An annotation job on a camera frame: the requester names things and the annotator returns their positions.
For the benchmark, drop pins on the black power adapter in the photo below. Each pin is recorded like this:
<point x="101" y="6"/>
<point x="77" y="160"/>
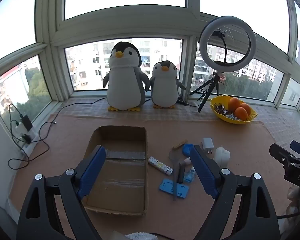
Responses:
<point x="27" y="123"/>

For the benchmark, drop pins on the silver candy wrapper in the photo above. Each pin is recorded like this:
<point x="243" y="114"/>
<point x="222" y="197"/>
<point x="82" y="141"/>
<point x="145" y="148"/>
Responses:
<point x="230" y="116"/>

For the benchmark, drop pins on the white power adapter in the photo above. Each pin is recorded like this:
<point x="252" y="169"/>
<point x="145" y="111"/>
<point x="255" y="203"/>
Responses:
<point x="20" y="128"/>

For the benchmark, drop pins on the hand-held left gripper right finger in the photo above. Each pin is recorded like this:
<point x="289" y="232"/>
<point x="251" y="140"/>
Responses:
<point x="202" y="170"/>

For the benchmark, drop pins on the grey tool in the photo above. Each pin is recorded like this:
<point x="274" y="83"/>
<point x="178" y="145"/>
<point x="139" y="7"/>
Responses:
<point x="174" y="157"/>

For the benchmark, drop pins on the white window frame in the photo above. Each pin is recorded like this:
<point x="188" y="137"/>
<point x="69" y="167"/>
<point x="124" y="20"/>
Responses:
<point x="130" y="27"/>

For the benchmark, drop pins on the orange fruit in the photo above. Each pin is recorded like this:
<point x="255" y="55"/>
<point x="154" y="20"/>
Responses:
<point x="247" y="108"/>
<point x="233" y="104"/>
<point x="240" y="113"/>

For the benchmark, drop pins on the wooden clothespin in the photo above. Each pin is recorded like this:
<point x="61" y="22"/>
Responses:
<point x="180" y="144"/>

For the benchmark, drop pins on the small penguin plush toy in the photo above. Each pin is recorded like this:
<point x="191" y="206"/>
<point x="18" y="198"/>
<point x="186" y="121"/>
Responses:
<point x="165" y="87"/>

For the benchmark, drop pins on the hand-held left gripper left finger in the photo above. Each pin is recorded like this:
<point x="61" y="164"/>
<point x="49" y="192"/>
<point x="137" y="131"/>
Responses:
<point x="92" y="172"/>

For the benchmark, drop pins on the power strip with chargers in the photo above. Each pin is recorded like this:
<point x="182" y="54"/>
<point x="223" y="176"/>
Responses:
<point x="53" y="122"/>

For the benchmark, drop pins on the blue phone stand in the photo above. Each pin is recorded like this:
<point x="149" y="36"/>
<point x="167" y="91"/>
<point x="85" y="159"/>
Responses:
<point x="166" y="186"/>

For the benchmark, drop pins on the white plug-in mosquito repeller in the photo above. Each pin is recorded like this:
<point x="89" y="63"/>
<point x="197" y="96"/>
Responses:
<point x="222" y="156"/>

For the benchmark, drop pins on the small black plug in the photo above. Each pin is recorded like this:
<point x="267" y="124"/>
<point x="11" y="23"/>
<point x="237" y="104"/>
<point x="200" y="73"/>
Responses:
<point x="26" y="139"/>

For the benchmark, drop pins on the black tube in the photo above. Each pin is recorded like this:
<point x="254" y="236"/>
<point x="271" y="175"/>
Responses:
<point x="181" y="173"/>

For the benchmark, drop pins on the white knit cloth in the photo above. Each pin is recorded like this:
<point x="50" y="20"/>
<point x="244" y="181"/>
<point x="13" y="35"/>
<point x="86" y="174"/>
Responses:
<point x="142" y="236"/>

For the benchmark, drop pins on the yellow plastic bowl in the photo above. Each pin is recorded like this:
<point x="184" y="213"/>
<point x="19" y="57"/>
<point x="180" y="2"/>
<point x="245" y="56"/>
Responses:
<point x="240" y="122"/>

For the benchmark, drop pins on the black tripod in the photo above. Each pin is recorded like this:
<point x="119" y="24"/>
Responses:
<point x="207" y="95"/>

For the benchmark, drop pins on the person's right hand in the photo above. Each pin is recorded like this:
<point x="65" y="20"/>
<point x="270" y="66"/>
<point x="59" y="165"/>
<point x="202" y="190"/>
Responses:
<point x="296" y="195"/>

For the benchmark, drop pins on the grey plaid cloth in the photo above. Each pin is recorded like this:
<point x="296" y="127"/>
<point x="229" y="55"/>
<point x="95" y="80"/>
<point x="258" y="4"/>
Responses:
<point x="190" y="112"/>

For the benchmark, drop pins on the dark candy wrapper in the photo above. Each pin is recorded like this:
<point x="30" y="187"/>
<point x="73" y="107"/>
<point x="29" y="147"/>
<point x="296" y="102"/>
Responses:
<point x="219" y="108"/>

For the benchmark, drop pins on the white bottle with grey cap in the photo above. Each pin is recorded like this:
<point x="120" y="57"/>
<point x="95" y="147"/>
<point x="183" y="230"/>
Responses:
<point x="188" y="160"/>

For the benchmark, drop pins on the large penguin plush toy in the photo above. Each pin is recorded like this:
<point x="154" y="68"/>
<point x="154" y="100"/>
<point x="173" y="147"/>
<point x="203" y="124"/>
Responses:
<point x="125" y="85"/>

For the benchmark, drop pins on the white USB charger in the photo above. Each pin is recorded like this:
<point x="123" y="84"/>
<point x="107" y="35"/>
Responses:
<point x="207" y="143"/>

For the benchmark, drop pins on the blue round tape measure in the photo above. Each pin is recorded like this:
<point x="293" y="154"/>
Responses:
<point x="187" y="149"/>

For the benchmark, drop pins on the patterned white lighter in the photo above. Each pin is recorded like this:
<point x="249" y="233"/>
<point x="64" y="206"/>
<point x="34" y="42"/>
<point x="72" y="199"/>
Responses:
<point x="160" y="165"/>

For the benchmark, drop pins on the blue eye drops bottle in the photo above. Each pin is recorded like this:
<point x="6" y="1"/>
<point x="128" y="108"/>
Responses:
<point x="190" y="177"/>

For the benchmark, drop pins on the white power strip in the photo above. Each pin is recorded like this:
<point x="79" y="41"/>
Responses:
<point x="31" y="136"/>

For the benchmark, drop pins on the cardboard box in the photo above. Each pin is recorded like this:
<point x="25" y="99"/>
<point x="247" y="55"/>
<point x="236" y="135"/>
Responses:
<point x="120" y="170"/>

